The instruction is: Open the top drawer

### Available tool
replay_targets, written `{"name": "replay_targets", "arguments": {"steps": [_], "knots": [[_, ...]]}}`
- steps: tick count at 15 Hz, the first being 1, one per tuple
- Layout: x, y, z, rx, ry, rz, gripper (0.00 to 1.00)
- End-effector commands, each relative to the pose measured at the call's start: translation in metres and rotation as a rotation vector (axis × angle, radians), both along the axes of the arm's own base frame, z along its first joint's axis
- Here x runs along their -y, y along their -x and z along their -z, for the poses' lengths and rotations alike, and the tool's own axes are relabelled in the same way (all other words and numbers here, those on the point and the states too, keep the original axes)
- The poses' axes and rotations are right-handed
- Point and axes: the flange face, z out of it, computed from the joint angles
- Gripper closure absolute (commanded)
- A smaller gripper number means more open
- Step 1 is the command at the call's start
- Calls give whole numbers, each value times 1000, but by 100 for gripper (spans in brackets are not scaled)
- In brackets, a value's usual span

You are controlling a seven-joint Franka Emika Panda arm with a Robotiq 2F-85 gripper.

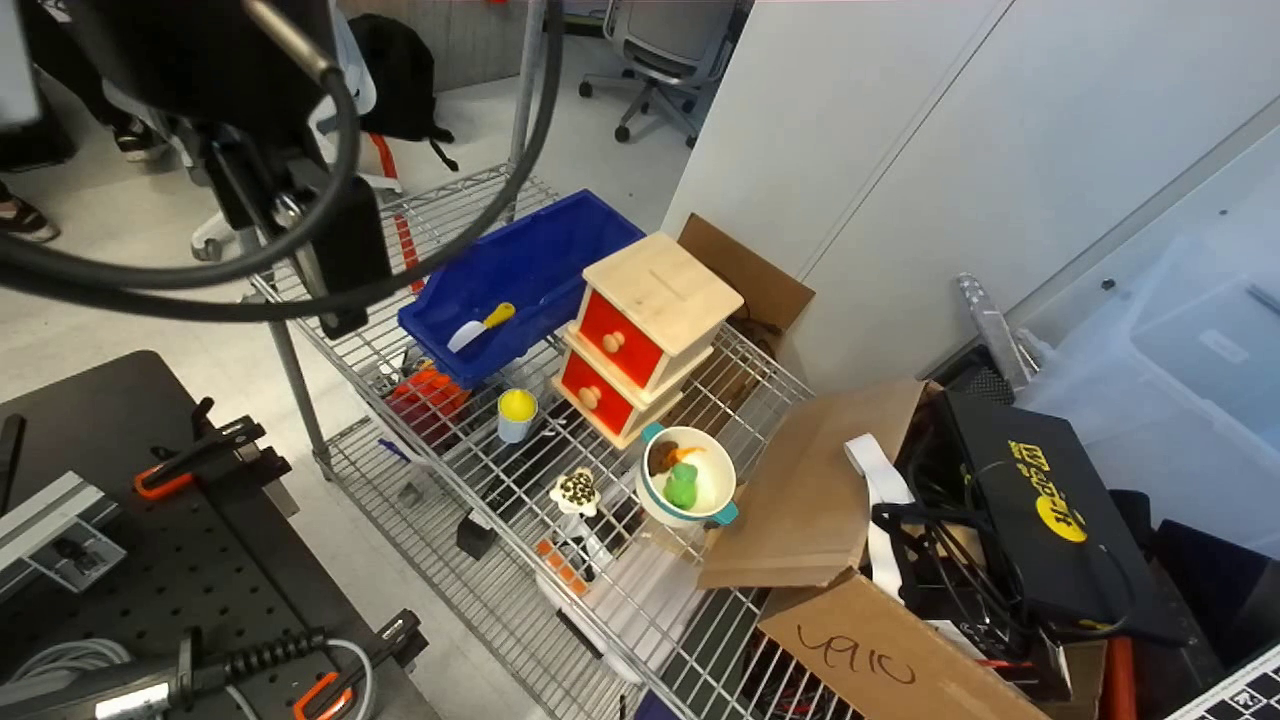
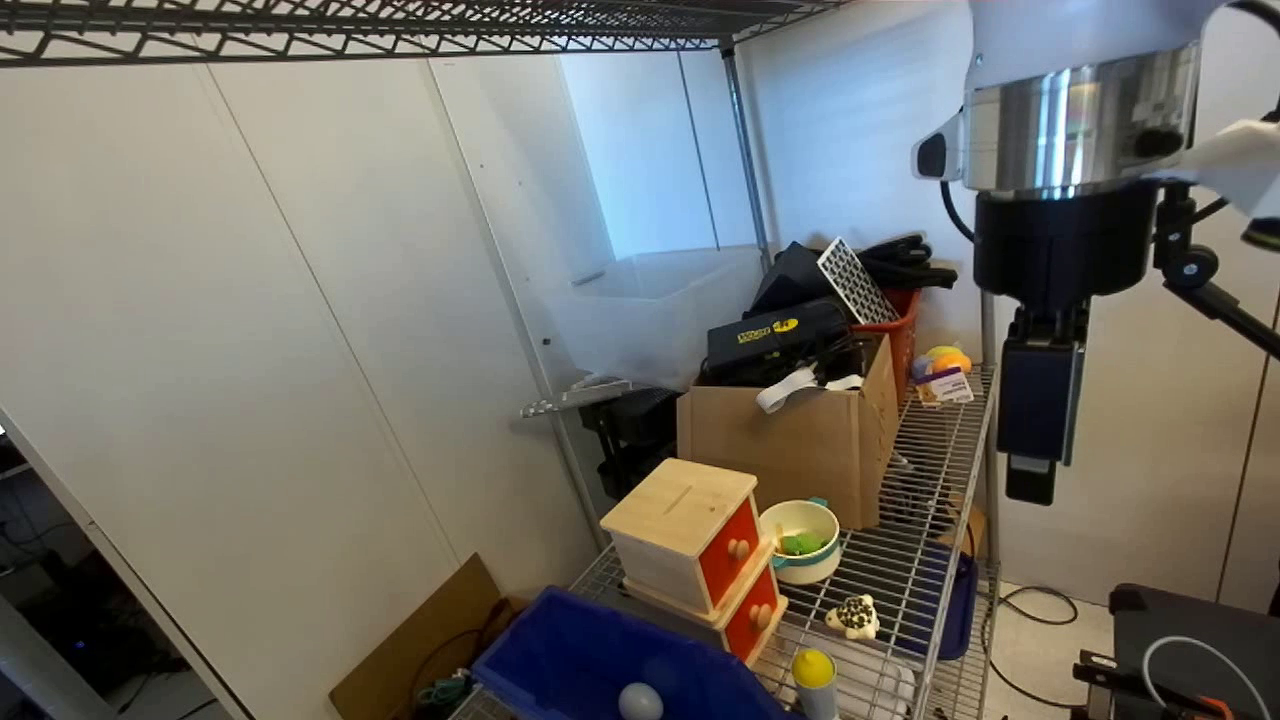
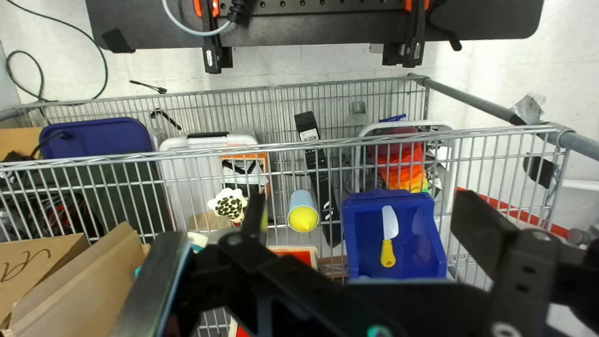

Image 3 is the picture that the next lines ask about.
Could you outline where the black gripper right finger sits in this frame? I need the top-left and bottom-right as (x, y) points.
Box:
(451, 185), (563, 337)

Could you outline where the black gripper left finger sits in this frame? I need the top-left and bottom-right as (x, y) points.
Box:
(239, 187), (271, 250)

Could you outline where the red drawer with wooden knob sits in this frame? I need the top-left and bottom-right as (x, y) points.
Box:
(267, 245), (320, 271)

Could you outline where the black white spotted toy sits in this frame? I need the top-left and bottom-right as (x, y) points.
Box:
(206, 187), (249, 224)

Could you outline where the light blue tube yellow cap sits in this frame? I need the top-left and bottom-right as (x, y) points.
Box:
(286, 189), (322, 235)

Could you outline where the white plastic storage tub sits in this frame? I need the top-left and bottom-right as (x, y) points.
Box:
(157, 131), (271, 234)

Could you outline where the black rectangular device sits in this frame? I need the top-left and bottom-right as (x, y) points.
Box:
(292, 110), (344, 247)

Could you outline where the blue plastic bin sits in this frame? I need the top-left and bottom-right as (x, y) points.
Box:
(340, 189), (449, 284)

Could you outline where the orange red plastic stack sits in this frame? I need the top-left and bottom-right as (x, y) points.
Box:
(372, 140), (432, 194)

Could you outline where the brown cardboard box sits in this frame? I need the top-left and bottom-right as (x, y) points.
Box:
(0, 220), (150, 337)

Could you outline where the black tool case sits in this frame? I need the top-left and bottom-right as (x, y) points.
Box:
(84, 0), (546, 52)

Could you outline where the silver edged mount plate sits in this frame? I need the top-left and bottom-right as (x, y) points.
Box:
(110, 230), (193, 337)

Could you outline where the silver wire shelf rack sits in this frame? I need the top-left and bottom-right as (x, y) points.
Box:
(0, 73), (599, 337)

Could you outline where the black clamp orange handle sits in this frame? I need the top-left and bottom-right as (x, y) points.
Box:
(196, 0), (239, 74)
(380, 0), (428, 69)

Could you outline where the white cable loop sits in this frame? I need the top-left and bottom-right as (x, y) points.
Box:
(161, 0), (237, 39)

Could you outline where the black floor cable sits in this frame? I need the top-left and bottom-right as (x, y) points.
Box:
(0, 0), (112, 106)

